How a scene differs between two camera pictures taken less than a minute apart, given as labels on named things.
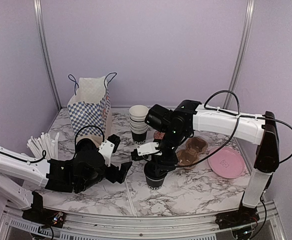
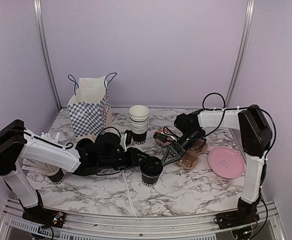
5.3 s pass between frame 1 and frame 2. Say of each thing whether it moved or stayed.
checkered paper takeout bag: stayed
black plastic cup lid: moved
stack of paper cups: stayed
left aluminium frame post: stayed
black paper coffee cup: moved
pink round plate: stayed
